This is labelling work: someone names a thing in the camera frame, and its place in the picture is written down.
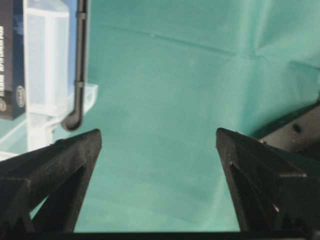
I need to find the clear plastic storage case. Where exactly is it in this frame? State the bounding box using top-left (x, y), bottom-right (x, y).
top-left (0, 0), bottom-right (98, 160)

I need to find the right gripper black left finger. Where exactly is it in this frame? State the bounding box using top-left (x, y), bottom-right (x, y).
top-left (0, 129), bottom-right (102, 233)

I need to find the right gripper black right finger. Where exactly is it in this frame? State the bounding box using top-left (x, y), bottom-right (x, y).
top-left (216, 128), bottom-right (320, 233)

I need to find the black camera box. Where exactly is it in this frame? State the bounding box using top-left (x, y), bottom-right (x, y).
top-left (0, 0), bottom-right (26, 120)

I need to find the green table cloth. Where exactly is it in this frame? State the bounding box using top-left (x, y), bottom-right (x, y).
top-left (0, 0), bottom-right (320, 233)

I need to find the black cable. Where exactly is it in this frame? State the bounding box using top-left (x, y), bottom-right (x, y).
top-left (60, 0), bottom-right (90, 132)

